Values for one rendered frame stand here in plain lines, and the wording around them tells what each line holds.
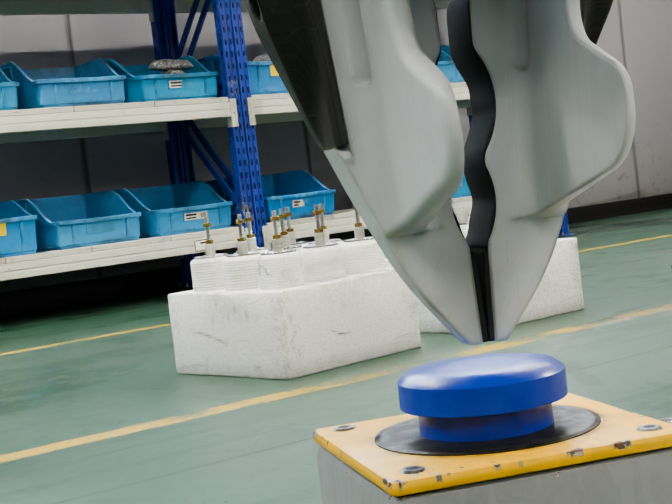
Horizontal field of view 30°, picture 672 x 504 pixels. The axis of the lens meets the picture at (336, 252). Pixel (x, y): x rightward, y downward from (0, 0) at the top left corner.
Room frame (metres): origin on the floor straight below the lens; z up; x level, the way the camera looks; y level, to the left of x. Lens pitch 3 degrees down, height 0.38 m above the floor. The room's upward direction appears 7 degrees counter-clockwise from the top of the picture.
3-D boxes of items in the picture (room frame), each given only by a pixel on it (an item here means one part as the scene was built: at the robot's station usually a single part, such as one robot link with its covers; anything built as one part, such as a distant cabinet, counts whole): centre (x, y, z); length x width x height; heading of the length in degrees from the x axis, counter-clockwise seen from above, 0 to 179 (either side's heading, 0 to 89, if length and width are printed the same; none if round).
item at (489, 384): (0.30, -0.03, 0.32); 0.04 x 0.04 x 0.02
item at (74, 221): (5.03, 1.03, 0.36); 0.50 x 0.38 x 0.21; 36
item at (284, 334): (2.78, 0.11, 0.09); 0.39 x 0.39 x 0.18; 42
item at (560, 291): (3.14, -0.33, 0.09); 0.39 x 0.39 x 0.18; 38
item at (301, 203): (5.56, 0.26, 0.36); 0.50 x 0.38 x 0.21; 36
